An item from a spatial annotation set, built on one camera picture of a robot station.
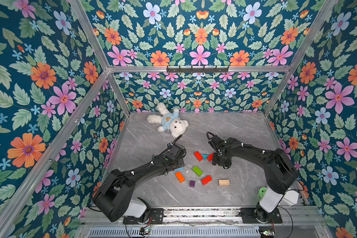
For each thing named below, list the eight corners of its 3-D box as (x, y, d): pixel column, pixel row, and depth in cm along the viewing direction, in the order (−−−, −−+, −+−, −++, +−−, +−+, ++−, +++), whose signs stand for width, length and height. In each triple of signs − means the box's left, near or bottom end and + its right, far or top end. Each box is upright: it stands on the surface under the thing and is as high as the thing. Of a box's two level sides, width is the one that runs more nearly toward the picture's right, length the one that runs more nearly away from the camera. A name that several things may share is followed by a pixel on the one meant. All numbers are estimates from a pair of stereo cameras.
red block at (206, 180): (203, 186, 85) (203, 185, 84) (200, 181, 87) (200, 180, 85) (212, 180, 87) (213, 179, 86) (209, 176, 89) (209, 174, 87)
